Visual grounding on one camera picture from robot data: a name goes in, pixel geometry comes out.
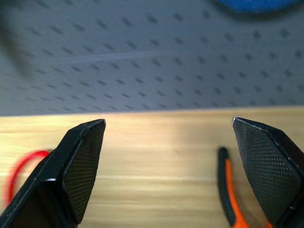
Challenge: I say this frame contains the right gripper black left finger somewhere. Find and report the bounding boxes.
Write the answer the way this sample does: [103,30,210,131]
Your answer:
[0,119,106,228]

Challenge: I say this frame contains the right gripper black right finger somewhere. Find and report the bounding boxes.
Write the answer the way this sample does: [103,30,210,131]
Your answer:
[232,116,304,228]

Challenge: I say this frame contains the orange black pliers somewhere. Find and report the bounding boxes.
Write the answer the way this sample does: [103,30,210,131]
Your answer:
[217,147,273,228]

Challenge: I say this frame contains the red handled scissors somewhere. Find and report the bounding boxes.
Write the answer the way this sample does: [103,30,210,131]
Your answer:
[5,150,52,205]

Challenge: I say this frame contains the blue tape roll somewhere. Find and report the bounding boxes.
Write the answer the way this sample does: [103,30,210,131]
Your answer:
[210,0,304,15]

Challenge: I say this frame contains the dark grey pegboard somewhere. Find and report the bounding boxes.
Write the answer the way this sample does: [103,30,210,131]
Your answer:
[0,0,304,117]

